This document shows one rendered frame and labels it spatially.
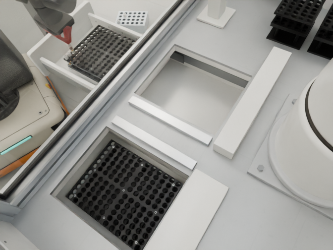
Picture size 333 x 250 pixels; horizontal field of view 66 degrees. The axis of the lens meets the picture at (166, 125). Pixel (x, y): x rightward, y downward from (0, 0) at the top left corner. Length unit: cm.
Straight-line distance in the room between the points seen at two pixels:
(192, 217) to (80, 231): 23
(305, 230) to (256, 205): 10
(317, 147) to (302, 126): 4
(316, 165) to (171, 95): 48
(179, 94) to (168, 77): 8
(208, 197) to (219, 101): 34
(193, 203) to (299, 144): 23
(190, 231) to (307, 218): 23
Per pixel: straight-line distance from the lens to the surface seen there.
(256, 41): 80
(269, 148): 59
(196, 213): 55
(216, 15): 84
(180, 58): 87
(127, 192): 63
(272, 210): 58
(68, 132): 64
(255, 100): 63
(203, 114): 77
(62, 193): 76
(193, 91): 82
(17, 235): 63
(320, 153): 45
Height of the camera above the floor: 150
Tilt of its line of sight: 61 degrees down
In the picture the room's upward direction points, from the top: 12 degrees counter-clockwise
